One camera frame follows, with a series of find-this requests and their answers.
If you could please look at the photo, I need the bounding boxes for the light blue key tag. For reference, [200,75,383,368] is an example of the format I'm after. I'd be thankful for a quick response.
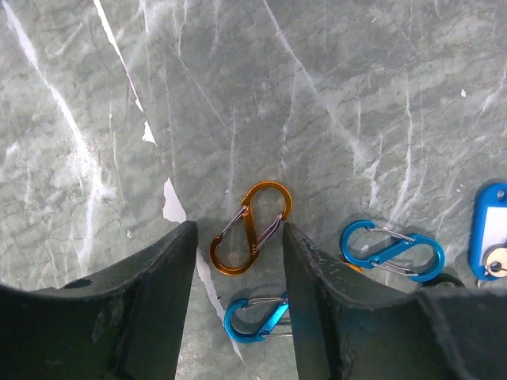
[468,182,506,281]

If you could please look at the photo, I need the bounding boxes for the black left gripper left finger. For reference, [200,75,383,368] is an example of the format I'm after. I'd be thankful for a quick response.
[1,221,198,379]

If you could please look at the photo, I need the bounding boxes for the blue carabiner keyring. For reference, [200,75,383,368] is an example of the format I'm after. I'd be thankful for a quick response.
[339,219,445,283]
[223,292,292,344]

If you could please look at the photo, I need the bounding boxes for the orange carabiner keyring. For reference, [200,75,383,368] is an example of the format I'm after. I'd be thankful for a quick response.
[209,180,292,276]

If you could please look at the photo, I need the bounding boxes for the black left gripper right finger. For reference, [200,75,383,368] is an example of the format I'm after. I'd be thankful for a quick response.
[283,223,506,379]

